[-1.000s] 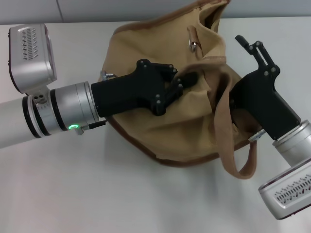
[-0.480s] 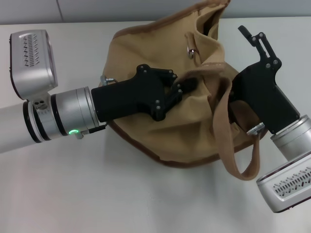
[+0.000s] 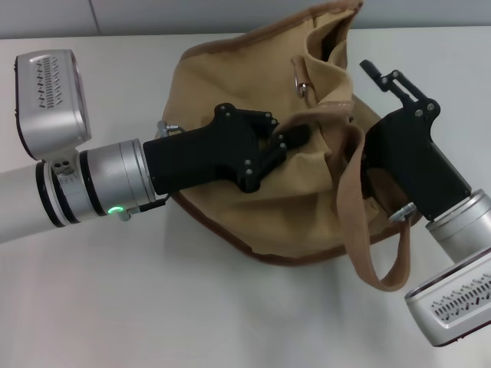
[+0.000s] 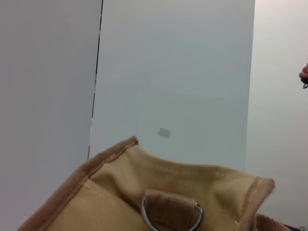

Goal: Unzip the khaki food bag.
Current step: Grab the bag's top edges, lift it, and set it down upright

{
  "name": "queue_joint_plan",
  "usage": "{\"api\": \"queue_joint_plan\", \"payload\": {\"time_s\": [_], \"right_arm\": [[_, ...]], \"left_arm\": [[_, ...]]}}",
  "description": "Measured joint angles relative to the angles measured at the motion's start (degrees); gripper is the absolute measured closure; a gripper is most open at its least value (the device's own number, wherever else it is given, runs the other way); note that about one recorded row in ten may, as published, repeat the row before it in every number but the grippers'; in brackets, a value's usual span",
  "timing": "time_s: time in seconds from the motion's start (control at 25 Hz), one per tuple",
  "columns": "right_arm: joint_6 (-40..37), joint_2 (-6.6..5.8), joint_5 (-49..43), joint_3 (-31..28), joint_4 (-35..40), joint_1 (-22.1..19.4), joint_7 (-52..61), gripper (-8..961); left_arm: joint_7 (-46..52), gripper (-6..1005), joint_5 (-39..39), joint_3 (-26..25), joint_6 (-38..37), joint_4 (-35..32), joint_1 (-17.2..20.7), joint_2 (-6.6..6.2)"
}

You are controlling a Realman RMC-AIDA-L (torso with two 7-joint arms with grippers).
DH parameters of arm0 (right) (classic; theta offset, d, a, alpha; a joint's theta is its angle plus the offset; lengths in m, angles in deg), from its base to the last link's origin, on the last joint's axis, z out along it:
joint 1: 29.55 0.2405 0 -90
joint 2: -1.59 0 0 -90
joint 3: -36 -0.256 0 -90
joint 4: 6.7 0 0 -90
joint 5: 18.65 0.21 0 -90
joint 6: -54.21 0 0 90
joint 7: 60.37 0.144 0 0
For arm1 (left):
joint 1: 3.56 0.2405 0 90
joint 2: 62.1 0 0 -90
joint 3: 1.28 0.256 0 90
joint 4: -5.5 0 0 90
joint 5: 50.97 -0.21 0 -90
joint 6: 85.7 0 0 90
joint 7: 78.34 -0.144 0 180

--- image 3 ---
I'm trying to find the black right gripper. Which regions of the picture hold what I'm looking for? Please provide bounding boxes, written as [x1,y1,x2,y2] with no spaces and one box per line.
[359,58,473,223]

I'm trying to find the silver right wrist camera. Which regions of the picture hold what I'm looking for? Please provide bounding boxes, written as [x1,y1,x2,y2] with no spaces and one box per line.
[405,269,491,341]

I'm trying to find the silver zipper pull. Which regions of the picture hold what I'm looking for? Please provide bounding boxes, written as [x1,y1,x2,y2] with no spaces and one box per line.
[294,57,315,97]

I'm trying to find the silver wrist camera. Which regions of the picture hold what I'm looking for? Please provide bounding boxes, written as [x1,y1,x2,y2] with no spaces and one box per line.
[405,269,491,341]
[14,48,93,162]

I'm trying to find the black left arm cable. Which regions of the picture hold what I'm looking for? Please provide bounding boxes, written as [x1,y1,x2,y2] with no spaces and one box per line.
[117,194,170,223]

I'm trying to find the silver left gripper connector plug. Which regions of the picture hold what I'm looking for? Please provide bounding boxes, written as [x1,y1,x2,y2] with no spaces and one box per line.
[155,120,186,138]

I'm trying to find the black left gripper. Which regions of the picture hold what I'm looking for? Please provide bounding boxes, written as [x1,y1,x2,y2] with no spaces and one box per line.
[142,102,313,195]

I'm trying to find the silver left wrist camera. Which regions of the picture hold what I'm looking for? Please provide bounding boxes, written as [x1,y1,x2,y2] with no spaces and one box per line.
[14,48,93,162]

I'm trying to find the khaki canvas food bag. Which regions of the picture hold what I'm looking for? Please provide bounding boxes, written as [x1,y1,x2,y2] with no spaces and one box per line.
[155,0,418,297]

